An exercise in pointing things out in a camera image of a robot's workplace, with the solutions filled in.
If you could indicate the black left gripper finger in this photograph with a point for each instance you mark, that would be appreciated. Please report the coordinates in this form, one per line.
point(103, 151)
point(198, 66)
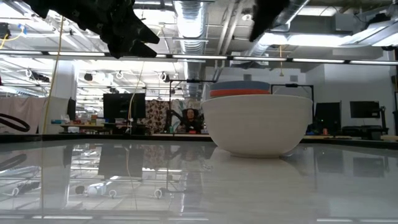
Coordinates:
point(130, 50)
point(138, 34)

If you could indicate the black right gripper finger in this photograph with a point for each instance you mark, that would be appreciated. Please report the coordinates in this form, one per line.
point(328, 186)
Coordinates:
point(264, 18)

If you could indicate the teal blue plastic bowl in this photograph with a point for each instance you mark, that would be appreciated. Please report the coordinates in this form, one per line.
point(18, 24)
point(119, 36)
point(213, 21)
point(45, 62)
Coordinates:
point(239, 85)

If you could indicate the large black monitor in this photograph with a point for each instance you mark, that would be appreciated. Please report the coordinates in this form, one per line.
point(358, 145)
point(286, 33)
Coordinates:
point(121, 107)

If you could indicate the overhead light bar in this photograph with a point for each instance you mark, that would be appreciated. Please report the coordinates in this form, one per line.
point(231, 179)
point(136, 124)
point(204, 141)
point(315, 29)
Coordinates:
point(199, 57)

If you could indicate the floral patterned cloth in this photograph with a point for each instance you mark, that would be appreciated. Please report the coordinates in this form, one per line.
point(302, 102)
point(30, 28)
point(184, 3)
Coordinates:
point(157, 115)

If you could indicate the small black monitor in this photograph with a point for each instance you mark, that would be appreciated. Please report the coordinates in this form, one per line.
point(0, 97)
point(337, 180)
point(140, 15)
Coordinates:
point(71, 109)

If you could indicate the person at wooden desk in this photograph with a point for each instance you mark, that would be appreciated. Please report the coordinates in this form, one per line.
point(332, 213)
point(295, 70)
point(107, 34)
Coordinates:
point(190, 119)

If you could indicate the white plastic bowl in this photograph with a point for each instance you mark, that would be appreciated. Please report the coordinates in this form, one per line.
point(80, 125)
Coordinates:
point(258, 124)

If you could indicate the pink hanging cloth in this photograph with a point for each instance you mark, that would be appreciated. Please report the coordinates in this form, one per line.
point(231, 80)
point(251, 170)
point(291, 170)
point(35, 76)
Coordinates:
point(21, 109)

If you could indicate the silver ventilation duct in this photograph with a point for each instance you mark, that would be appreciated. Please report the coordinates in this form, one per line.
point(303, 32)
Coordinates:
point(191, 28)

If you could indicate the black rectangular frame stand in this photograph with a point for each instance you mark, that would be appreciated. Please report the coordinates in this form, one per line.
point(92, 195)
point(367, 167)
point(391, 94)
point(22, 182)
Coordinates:
point(292, 85)
point(186, 81)

